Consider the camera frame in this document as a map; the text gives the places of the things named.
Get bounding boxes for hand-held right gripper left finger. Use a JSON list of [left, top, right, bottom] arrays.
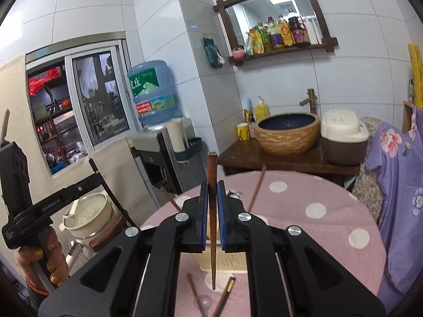
[[38, 181, 209, 317]]

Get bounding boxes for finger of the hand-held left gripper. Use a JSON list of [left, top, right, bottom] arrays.
[[61, 173, 103, 205]]

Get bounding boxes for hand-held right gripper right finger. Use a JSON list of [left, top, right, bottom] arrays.
[[216, 180, 387, 317]]

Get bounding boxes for brown wooden chopstick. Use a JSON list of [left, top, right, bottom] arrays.
[[207, 151, 219, 290], [247, 164, 268, 212], [211, 277, 236, 317], [160, 188, 183, 212]]

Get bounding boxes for cream plastic utensil holder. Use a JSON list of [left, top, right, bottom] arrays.
[[195, 231, 248, 274]]

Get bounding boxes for person's left hand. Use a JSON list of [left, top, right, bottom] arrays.
[[15, 229, 71, 287]]

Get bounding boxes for cream electric pot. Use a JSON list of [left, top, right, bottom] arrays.
[[59, 193, 114, 268]]

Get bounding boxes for cream cloth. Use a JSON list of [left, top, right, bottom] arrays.
[[0, 53, 156, 281]]

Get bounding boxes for dark wooden cabinet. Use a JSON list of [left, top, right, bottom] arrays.
[[217, 139, 361, 175]]

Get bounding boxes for brown wooden stick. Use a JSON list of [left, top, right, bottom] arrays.
[[1, 109, 10, 143]]

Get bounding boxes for grey water dispenser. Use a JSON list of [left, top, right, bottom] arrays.
[[127, 117, 199, 195]]

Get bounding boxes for metal spoon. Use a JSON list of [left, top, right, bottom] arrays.
[[194, 295, 214, 317]]

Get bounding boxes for yellow cup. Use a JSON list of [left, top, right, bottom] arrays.
[[236, 122, 251, 142]]

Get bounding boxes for sliding window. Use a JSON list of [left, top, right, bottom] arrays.
[[64, 41, 133, 147]]

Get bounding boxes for pink polka dot tablecloth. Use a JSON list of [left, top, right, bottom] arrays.
[[140, 170, 387, 317]]

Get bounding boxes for woven pattern wash basin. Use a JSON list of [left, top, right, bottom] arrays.
[[253, 112, 321, 156]]

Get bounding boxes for red tassel decoration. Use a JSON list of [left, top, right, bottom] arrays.
[[28, 67, 63, 97]]

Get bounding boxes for yellow soap dispenser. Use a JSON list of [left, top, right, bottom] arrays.
[[254, 96, 270, 121]]

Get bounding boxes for blue water bottle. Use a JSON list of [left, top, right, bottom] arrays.
[[127, 60, 177, 127]]

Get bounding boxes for brown white rice cooker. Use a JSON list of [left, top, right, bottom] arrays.
[[320, 108, 370, 166]]

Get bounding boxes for brass faucet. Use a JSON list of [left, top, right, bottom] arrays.
[[299, 88, 318, 114]]

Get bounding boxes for grey floral cushion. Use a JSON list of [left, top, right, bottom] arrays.
[[350, 117, 384, 225]]

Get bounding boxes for green packet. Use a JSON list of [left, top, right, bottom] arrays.
[[203, 36, 221, 69]]

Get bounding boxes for purple floral cloth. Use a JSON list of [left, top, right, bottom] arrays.
[[365, 106, 423, 317]]

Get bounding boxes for wooden framed mirror shelf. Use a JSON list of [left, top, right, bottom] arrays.
[[213, 0, 338, 67]]

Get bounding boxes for yellow seasoning packet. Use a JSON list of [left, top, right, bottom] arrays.
[[247, 28, 265, 55]]

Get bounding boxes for green bottle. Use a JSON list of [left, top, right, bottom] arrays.
[[257, 22, 272, 53]]

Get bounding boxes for yellow oil bottle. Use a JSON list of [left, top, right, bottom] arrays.
[[266, 16, 285, 51]]

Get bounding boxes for orange label bottle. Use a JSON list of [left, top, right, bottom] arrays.
[[277, 14, 295, 47]]

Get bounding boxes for dark sauce bottle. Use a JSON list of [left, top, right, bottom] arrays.
[[287, 8, 310, 47]]

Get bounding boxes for wooden box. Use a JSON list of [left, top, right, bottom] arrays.
[[402, 100, 417, 133]]

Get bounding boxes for yellow paper roll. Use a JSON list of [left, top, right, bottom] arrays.
[[407, 43, 423, 109]]

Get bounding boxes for orange cable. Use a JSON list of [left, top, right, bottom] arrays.
[[26, 276, 50, 296]]

